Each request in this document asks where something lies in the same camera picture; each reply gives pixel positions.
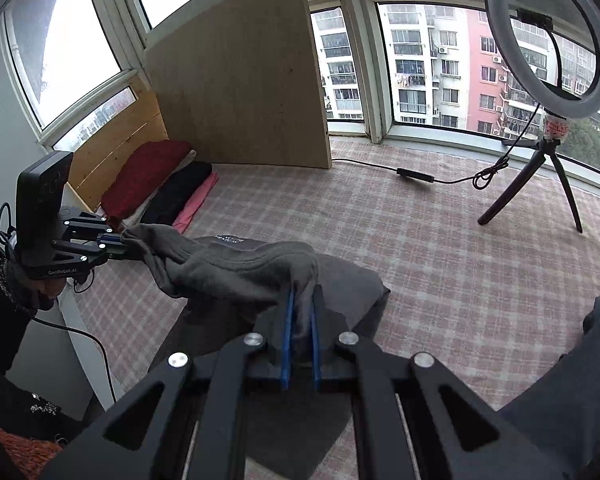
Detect person's left hand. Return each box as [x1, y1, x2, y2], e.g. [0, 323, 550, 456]
[33, 279, 68, 312]

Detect dark navy folded garment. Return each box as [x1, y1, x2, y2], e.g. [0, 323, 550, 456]
[140, 161, 214, 226]

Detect dark grey drawstring pants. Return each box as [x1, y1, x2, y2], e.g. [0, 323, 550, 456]
[500, 270, 600, 480]

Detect pink folded garment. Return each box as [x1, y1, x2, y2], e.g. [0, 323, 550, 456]
[172, 172, 220, 235]

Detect pink plaid blanket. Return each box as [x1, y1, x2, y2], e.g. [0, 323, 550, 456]
[75, 137, 600, 480]

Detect black phone holder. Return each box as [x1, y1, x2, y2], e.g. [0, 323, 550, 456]
[517, 8, 577, 94]

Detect person's black tweed jacket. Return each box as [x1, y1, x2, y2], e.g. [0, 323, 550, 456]
[0, 370, 107, 443]

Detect left hand-held gripper cable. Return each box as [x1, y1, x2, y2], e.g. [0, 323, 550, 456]
[0, 201, 117, 407]

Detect red knit sweater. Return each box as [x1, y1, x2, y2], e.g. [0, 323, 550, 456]
[101, 140, 194, 229]

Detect pine plank panel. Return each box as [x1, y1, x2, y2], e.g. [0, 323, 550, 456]
[62, 91, 170, 212]

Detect orange knit scarf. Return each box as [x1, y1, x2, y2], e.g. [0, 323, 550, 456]
[0, 422, 64, 480]

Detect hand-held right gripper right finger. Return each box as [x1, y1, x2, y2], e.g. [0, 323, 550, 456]
[310, 284, 576, 480]

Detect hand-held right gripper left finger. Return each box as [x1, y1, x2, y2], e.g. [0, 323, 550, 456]
[39, 289, 297, 480]

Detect black inline cable controller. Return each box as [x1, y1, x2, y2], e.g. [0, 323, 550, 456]
[396, 167, 436, 185]

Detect light wooden board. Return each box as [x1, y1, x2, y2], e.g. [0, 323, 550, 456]
[144, 0, 334, 170]

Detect grey flower-print t-shirt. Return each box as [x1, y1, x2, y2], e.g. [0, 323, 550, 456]
[121, 223, 392, 467]

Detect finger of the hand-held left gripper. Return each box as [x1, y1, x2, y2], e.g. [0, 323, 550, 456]
[54, 233, 131, 261]
[64, 215, 112, 237]

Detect pink apartment building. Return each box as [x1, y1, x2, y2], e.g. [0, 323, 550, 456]
[461, 6, 512, 137]

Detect person's left forearm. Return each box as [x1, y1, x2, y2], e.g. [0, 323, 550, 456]
[0, 259, 49, 377]

